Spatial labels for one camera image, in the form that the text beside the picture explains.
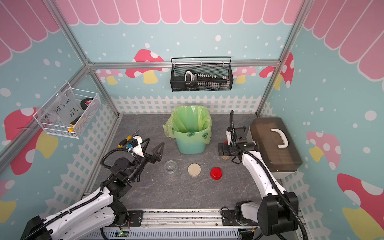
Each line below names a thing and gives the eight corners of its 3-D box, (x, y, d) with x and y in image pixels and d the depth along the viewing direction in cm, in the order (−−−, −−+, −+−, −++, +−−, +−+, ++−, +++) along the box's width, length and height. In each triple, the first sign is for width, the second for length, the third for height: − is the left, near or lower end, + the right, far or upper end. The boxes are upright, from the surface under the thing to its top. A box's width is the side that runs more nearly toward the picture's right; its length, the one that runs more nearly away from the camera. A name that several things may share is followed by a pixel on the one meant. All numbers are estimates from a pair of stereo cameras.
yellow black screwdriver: (118, 147, 103) (117, 145, 102) (137, 130, 113) (136, 128, 111) (120, 148, 103) (119, 146, 101) (139, 131, 112) (138, 129, 110)
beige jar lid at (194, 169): (187, 176, 90) (187, 175, 88) (188, 164, 95) (188, 163, 93) (201, 176, 90) (201, 175, 88) (201, 164, 95) (201, 163, 93)
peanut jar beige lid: (164, 175, 90) (163, 172, 86) (166, 164, 95) (165, 160, 91) (177, 175, 90) (176, 172, 86) (178, 164, 95) (177, 160, 91)
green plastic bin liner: (169, 157, 98) (162, 134, 78) (173, 131, 112) (168, 105, 92) (209, 157, 98) (212, 134, 78) (207, 131, 112) (210, 105, 92)
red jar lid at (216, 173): (215, 182, 88) (215, 180, 87) (208, 172, 92) (208, 171, 90) (223, 175, 91) (224, 174, 89) (216, 167, 94) (217, 165, 93)
